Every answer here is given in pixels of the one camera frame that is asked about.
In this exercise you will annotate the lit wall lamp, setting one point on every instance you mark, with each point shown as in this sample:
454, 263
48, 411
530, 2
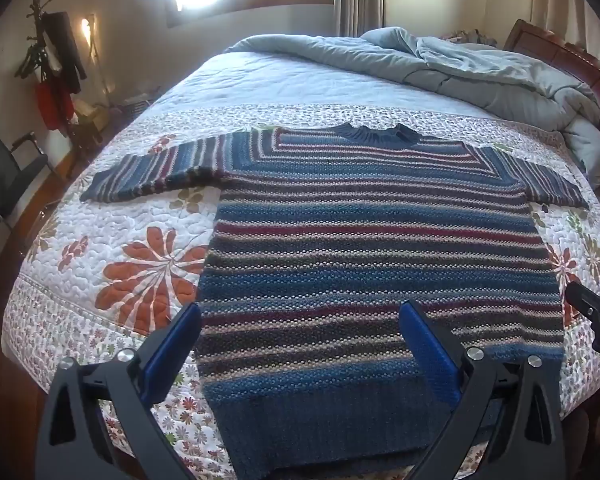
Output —
86, 27

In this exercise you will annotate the black chair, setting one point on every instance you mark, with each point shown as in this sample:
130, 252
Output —
5, 170

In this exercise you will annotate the floral quilted bedspread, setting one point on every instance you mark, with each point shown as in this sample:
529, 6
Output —
130, 240

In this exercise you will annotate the red garment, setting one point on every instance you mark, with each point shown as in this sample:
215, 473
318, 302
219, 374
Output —
52, 107

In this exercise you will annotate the black coat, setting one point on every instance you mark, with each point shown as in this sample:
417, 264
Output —
65, 50

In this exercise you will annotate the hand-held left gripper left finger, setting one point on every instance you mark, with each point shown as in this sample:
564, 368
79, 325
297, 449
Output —
175, 350

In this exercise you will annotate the striped knit sweater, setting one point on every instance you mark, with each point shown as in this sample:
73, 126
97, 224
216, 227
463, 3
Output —
360, 240

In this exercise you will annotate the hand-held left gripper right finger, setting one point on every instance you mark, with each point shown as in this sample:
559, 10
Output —
427, 350

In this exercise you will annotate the grey comforter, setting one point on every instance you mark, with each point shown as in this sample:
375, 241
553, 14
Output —
480, 75

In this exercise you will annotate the wooden coat rack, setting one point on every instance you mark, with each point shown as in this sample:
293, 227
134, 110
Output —
36, 25

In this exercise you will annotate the wooden headboard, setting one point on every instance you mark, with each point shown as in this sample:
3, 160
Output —
570, 55

